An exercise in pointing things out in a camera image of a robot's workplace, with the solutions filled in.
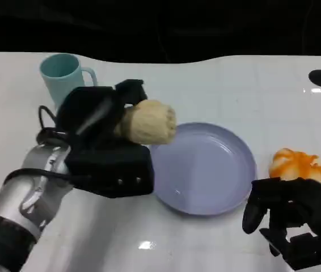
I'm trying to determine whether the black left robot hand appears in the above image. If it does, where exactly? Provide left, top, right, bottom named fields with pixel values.
left=56, top=79, right=147, bottom=150

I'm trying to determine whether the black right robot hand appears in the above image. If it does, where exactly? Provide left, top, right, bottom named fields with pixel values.
left=242, top=177, right=321, bottom=271

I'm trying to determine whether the orange and white bread roll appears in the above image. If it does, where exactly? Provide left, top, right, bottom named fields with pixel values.
left=268, top=147, right=321, bottom=185

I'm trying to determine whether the pale green mug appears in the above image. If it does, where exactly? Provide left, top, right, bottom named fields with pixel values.
left=39, top=53, right=99, bottom=110

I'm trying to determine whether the lilac plate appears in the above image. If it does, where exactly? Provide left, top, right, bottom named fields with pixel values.
left=146, top=122, right=258, bottom=218

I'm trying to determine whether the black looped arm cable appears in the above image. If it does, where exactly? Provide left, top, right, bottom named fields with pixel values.
left=36, top=105, right=70, bottom=144

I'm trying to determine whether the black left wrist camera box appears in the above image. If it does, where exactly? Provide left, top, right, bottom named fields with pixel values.
left=65, top=143, right=154, bottom=199

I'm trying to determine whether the black thin arm cable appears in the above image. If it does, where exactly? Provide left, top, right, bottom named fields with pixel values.
left=5, top=167, right=75, bottom=182

